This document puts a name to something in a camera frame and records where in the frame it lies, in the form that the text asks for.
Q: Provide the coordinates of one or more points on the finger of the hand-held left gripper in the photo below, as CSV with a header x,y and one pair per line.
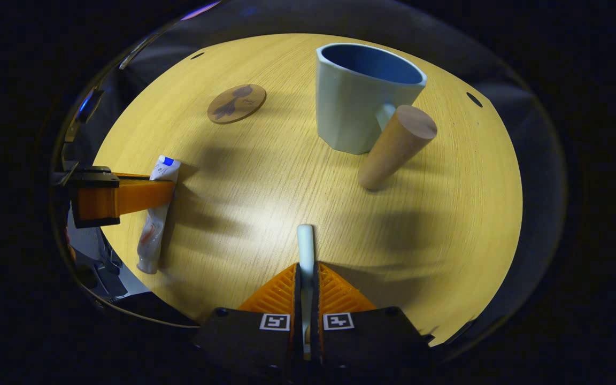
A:
x,y
126,195
91,176

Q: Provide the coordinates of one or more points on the pale green toothbrush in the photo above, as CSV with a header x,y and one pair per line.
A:
x,y
305,246

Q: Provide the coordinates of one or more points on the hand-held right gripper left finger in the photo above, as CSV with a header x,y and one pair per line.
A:
x,y
254,342

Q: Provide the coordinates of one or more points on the round brown coaster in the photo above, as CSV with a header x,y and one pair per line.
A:
x,y
236,104

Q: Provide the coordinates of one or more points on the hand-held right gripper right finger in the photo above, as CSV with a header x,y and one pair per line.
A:
x,y
361,342

